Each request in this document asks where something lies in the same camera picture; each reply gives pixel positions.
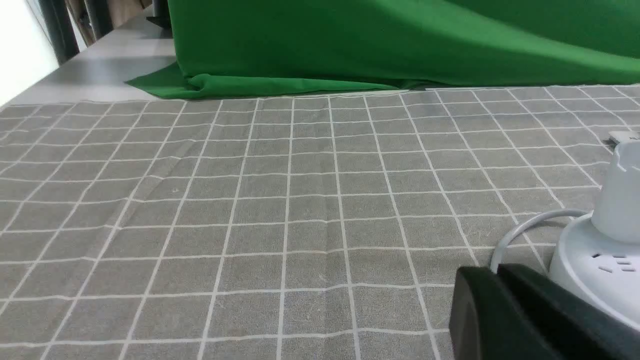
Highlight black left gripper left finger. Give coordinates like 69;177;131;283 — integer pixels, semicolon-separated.
449;266;563;360

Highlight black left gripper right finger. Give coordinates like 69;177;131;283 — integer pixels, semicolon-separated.
497;263;640;360

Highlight white round desk lamp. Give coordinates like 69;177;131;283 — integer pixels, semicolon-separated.
548;141;640;330

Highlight grey checked tablecloth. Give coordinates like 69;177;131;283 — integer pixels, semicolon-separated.
0;85;639;360

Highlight white framed flat box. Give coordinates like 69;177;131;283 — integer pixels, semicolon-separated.
603;130;640;148

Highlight green cloth backdrop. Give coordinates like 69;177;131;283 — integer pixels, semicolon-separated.
127;0;640;100

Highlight white lamp power cable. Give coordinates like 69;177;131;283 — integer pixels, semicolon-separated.
489;209;594;274

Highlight dark metal post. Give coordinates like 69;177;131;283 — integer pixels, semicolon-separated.
38;0;80;66

